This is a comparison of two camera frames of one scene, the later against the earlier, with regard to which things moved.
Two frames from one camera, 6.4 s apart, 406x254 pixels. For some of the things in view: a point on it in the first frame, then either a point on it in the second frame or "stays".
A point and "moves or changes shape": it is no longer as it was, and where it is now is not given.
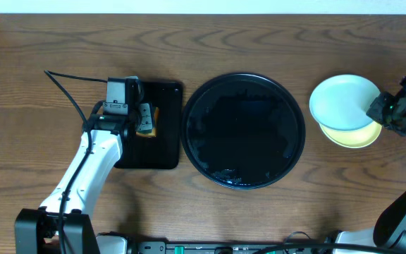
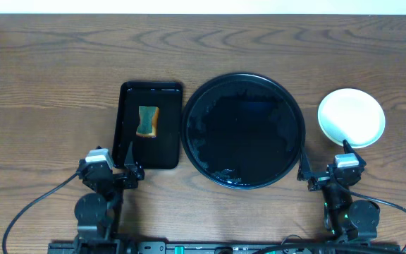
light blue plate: (341, 101) moves or changes shape
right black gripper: (376, 109) → (306, 173)
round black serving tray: (243, 131) stays
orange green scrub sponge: (149, 121) stays
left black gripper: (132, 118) → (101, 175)
